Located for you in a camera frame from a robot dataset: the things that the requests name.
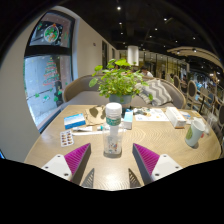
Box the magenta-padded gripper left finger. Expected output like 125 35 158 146
41 143 92 186

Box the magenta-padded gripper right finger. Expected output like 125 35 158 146
132 143 183 186

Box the clear plastic water bottle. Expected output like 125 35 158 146
102 102 125 158

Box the pill blister pack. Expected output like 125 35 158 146
59 129 75 148

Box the flat blue white box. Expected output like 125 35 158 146
63 112 87 130

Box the printed white brochure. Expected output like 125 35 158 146
133 107 170 122

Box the small light blue box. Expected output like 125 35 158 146
123 110 134 130

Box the grey white chevron pillow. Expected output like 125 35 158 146
134 78 173 107

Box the group of dining chairs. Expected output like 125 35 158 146
171 74 224 134

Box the window with festive decals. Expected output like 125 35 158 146
23 11 76 129

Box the curved grey sofa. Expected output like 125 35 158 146
61 73 188 109

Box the person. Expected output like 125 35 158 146
139 65 154 78

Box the green potted plant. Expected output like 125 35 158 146
88 58 154 109

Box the group of ceiling lights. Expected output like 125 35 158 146
115 5 201 54

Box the white mug with green handle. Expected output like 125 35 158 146
184 119 207 148

